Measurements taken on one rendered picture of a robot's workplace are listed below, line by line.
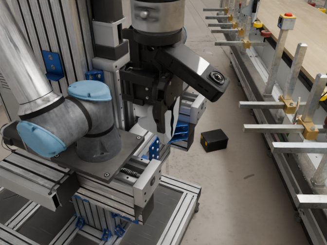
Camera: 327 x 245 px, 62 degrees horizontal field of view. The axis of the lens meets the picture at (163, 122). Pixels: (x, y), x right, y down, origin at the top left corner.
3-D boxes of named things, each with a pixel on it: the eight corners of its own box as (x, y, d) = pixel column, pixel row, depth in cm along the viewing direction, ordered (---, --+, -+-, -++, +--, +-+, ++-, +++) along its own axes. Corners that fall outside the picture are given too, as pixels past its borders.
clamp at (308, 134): (304, 139, 128) (308, 131, 125) (294, 122, 139) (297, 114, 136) (317, 139, 128) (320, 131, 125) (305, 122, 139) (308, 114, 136)
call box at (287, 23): (280, 31, 155) (283, 17, 150) (276, 27, 160) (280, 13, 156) (293, 31, 154) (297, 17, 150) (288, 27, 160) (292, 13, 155)
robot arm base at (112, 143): (65, 153, 88) (59, 129, 82) (94, 128, 99) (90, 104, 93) (105, 168, 83) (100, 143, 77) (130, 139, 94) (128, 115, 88)
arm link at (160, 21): (193, -7, 39) (169, 6, 33) (191, 26, 41) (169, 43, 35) (146, -11, 41) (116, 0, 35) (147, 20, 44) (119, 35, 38)
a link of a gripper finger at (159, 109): (163, 121, 49) (163, 77, 44) (172, 123, 49) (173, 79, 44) (151, 136, 46) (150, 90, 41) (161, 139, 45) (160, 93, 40)
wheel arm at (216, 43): (214, 46, 234) (215, 42, 232) (214, 45, 237) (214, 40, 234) (265, 46, 234) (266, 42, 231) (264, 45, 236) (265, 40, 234)
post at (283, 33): (264, 97, 182) (282, 29, 155) (263, 94, 186) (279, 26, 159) (271, 97, 182) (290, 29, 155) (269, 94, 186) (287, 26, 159)
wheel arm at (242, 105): (239, 110, 153) (240, 103, 150) (238, 106, 155) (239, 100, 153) (317, 111, 152) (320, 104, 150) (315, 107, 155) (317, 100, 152)
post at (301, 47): (277, 123, 162) (300, 44, 134) (275, 119, 165) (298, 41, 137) (282, 123, 162) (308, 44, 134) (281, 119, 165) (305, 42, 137)
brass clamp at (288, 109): (283, 113, 150) (286, 106, 147) (276, 101, 161) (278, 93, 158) (295, 114, 150) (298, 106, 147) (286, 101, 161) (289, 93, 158)
